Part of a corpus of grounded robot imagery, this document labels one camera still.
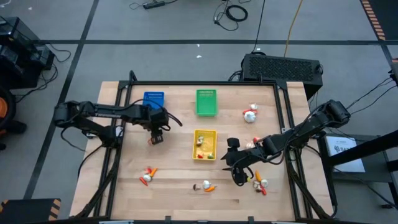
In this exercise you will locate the black table edge bracket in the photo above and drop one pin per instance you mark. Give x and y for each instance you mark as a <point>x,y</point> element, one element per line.
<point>250,220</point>
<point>168,220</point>

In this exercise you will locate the orange and black wheeled base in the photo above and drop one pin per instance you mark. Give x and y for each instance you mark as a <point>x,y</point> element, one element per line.
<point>2,107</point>

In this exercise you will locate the black equipment rack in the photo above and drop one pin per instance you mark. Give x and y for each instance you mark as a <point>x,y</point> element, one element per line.
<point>18,62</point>

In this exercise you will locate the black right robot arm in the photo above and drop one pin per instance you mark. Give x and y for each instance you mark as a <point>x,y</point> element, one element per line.
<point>311,127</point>

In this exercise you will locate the black hazard-striped mat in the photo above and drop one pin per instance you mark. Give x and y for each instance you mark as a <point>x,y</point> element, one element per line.
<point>388,18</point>

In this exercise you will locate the blue plastic basket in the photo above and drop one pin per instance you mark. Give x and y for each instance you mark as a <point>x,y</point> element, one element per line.
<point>154,97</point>

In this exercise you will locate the black hazard-striped box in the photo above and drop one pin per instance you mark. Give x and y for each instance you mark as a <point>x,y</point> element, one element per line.
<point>28,213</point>

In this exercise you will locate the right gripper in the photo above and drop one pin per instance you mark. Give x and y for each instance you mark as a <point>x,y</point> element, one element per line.
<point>248,157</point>

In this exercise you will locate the large white garlic bulb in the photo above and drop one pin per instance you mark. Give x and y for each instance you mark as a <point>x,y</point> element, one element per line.
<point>250,117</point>
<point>250,144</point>

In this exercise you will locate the white printed sheet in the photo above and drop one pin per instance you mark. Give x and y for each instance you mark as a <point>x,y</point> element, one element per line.
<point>342,149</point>

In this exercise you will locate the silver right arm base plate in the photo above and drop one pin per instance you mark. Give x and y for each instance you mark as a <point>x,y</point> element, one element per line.
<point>284,129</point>

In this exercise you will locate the black perforated computer case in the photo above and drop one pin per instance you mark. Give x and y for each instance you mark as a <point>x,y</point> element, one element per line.
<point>280,71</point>

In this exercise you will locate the yellow plastic basket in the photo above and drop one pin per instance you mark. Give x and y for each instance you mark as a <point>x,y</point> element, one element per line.
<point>206,149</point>

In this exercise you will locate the green plastic basket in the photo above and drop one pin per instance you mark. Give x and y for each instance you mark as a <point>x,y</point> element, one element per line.
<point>206,104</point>

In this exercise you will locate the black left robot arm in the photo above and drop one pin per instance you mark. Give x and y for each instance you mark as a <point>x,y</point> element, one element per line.
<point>102,111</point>

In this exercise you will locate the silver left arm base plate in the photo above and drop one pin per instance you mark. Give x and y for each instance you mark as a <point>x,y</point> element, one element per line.
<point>90,135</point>

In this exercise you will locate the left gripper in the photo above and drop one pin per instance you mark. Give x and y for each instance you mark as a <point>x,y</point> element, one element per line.
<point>155,118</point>

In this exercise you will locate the yellow-orange chili pepper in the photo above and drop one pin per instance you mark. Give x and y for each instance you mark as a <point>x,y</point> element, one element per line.
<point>258,175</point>

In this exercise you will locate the black aluminium table frame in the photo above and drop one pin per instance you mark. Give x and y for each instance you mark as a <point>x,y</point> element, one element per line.
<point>202,83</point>

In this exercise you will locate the black power strip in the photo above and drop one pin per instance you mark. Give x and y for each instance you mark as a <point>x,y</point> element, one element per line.
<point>154,4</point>

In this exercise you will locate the black metal stand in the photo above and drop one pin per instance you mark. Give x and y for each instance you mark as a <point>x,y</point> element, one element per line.
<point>367,147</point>

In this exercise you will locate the orange chili pepper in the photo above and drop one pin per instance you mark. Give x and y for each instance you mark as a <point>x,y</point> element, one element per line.
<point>153,172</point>
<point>210,188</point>

